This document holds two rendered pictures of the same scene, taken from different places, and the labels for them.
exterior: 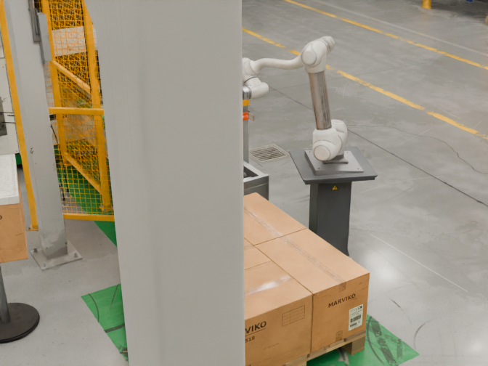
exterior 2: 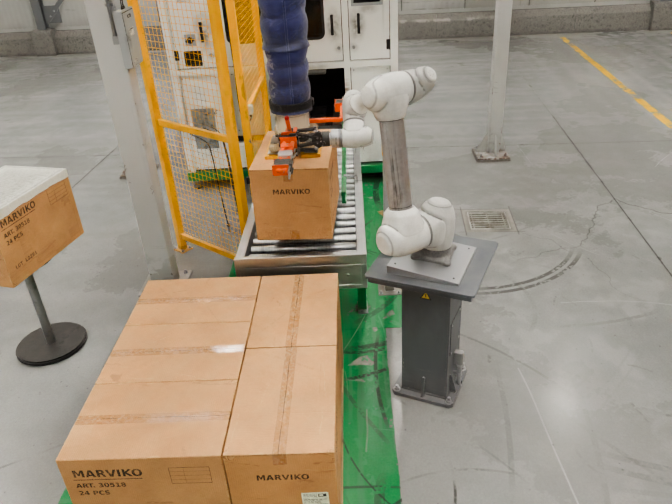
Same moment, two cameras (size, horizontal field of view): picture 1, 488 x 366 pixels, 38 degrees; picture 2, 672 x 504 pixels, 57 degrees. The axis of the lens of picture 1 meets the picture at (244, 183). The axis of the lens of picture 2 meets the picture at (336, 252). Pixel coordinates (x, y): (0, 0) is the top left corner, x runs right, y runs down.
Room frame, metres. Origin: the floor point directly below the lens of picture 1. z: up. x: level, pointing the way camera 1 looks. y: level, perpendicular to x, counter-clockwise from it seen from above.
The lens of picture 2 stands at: (2.13, -1.59, 2.21)
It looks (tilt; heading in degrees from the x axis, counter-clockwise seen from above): 30 degrees down; 34
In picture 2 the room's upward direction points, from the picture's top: 4 degrees counter-clockwise
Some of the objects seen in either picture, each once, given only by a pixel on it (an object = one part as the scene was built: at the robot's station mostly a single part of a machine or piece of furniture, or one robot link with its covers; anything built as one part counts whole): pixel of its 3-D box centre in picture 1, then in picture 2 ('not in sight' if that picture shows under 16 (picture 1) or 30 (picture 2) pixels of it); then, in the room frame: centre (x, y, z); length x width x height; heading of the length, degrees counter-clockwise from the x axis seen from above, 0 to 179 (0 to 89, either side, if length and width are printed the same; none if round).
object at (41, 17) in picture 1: (41, 35); (129, 37); (4.52, 1.29, 1.62); 0.20 x 0.05 x 0.30; 31
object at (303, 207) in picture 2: not in sight; (298, 182); (4.66, 0.32, 0.87); 0.60 x 0.40 x 0.40; 28
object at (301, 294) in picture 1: (240, 278); (229, 384); (3.62, 0.03, 0.34); 1.20 x 1.00 x 0.40; 31
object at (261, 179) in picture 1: (225, 189); (300, 260); (4.36, 0.13, 0.58); 0.70 x 0.03 x 0.06; 121
